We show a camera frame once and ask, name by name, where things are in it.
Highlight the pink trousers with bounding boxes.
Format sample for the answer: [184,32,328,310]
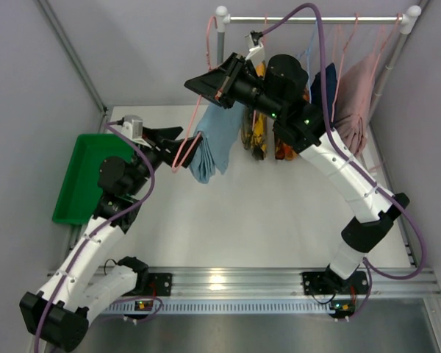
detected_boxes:
[334,54,376,156]

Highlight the silver white clothes rack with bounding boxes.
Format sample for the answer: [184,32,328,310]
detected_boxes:
[214,1,428,114]

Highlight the light blue hanger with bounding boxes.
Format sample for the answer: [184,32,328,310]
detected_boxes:
[297,21,318,102]

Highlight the yellow camouflage trousers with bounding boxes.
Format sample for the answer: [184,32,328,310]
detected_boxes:
[240,62,269,162]

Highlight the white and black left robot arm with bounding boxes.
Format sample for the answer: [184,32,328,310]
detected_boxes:
[19,123,202,352]

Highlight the light blue trousers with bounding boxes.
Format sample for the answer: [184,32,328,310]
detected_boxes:
[189,102,244,184]

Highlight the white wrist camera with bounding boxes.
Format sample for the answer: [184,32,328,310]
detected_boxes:
[121,115,143,143]
[245,31,265,65]

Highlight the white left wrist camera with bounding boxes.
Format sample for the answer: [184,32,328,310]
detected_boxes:
[121,115,143,143]

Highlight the grey slotted cable duct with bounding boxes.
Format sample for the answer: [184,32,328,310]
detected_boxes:
[103,299,338,315]

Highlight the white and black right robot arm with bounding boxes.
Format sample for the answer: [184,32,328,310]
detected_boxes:
[184,53,409,292]

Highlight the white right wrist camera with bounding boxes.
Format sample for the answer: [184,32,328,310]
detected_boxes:
[245,31,265,65]

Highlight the navy blue trousers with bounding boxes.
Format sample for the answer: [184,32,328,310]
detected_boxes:
[310,63,337,125]

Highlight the aluminium mounting rail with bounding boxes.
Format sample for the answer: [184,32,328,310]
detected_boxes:
[150,267,441,299]

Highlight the orange camouflage trousers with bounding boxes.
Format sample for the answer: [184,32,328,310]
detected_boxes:
[273,88,312,161]

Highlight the green plastic bin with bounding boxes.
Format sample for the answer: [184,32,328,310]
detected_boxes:
[52,134,133,225]

